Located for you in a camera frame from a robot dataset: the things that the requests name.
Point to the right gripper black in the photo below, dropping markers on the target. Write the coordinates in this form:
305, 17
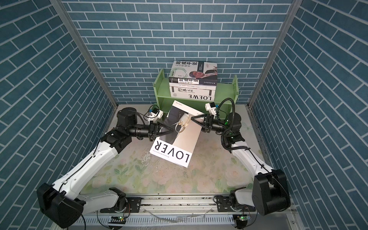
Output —
209, 121

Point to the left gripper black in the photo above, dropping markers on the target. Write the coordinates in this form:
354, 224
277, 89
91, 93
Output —
154, 131

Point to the white magazine with handbag photo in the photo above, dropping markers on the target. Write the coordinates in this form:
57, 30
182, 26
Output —
178, 146

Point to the white Loewe Foundation book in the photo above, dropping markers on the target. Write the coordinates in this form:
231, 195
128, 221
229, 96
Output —
197, 97

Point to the white-backed heritage culture book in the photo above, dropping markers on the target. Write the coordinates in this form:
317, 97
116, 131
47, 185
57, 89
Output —
184, 90

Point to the white booklet with brown bars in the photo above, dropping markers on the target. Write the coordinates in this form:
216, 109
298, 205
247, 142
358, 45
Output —
195, 85

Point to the Chinese book with man portrait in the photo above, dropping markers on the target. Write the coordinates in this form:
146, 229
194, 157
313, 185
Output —
196, 71

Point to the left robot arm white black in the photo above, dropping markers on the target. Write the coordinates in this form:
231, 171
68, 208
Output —
62, 202

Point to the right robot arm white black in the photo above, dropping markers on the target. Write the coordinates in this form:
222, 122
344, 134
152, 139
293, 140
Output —
270, 189

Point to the green two-tier shelf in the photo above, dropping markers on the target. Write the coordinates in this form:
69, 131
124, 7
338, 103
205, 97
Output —
165, 101

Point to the left circuit board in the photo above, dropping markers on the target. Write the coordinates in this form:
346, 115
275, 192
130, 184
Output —
117, 220

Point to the circuit board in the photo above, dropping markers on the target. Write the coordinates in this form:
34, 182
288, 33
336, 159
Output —
117, 220
241, 219

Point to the right circuit board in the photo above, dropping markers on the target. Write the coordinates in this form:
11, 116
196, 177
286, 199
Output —
241, 219

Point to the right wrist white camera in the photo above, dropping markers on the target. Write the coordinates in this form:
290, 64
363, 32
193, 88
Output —
211, 108

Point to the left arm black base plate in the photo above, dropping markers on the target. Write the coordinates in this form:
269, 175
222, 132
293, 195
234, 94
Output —
132, 205

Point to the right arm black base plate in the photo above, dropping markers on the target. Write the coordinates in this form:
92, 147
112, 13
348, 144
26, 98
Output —
226, 204

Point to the aluminium front rail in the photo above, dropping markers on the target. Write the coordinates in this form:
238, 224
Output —
159, 203

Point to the white slotted cable duct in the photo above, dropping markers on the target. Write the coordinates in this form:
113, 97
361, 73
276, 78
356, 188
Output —
161, 220

